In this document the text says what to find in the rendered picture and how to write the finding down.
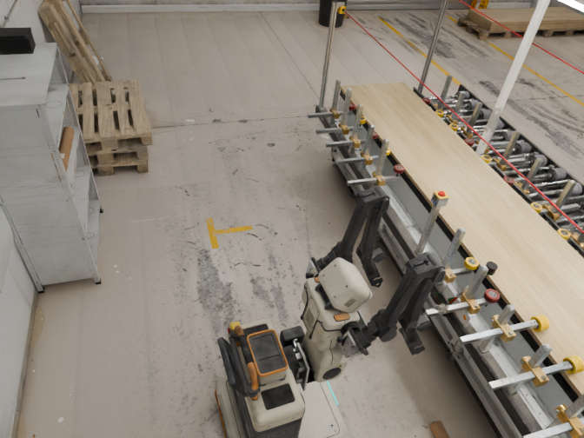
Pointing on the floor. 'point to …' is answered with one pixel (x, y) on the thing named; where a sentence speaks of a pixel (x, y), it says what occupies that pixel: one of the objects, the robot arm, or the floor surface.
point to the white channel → (513, 73)
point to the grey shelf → (46, 171)
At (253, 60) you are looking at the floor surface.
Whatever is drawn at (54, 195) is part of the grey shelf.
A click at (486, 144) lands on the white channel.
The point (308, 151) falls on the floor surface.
